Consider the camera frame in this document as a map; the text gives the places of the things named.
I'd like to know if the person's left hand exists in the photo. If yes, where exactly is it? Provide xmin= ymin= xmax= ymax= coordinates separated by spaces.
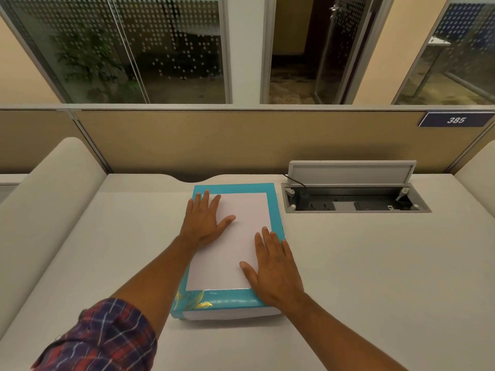
xmin=179 ymin=190 xmax=236 ymax=250

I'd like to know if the green potted plant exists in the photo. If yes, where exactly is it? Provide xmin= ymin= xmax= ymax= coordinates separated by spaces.
xmin=51 ymin=27 xmax=144 ymax=104

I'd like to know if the grey desk socket box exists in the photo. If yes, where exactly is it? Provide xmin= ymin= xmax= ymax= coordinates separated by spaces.
xmin=281 ymin=183 xmax=432 ymax=214

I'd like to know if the teal wrapped box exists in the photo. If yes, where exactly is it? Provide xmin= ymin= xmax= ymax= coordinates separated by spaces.
xmin=170 ymin=183 xmax=286 ymax=321

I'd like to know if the grey hinged socket box lid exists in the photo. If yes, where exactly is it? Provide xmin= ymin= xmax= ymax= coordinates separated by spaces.
xmin=288 ymin=161 xmax=417 ymax=188

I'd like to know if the person's left forearm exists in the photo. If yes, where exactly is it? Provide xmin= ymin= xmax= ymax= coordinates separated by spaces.
xmin=110 ymin=235 xmax=199 ymax=341

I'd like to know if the wide tan partition panel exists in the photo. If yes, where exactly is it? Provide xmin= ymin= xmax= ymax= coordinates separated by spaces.
xmin=75 ymin=110 xmax=495 ymax=182

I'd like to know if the dotted glass window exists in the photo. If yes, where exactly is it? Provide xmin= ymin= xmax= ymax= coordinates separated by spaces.
xmin=392 ymin=0 xmax=495 ymax=106
xmin=0 ymin=0 xmax=233 ymax=105

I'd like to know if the glass door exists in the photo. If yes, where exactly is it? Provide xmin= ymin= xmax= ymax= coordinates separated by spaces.
xmin=313 ymin=0 xmax=383 ymax=105

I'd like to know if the plaid shirt sleeve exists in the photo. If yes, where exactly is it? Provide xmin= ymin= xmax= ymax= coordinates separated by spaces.
xmin=31 ymin=298 xmax=158 ymax=371

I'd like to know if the blue number sign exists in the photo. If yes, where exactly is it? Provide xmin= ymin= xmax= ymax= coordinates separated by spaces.
xmin=418 ymin=112 xmax=495 ymax=128

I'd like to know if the black cable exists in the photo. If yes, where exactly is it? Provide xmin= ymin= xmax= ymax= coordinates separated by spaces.
xmin=283 ymin=174 xmax=311 ymax=200

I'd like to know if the white paper sheet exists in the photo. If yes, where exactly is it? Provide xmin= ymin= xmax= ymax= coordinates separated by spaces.
xmin=186 ymin=192 xmax=270 ymax=292

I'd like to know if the person's right forearm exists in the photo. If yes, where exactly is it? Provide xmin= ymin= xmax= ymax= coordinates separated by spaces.
xmin=284 ymin=293 xmax=409 ymax=371

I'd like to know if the person's right hand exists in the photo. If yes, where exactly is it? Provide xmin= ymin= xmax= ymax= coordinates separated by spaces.
xmin=239 ymin=226 xmax=305 ymax=310

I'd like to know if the narrow tan partition panel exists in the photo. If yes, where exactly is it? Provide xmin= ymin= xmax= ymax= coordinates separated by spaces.
xmin=0 ymin=110 xmax=102 ymax=174

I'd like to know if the small beige desk divider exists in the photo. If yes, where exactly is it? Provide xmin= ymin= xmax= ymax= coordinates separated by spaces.
xmin=454 ymin=140 xmax=495 ymax=219

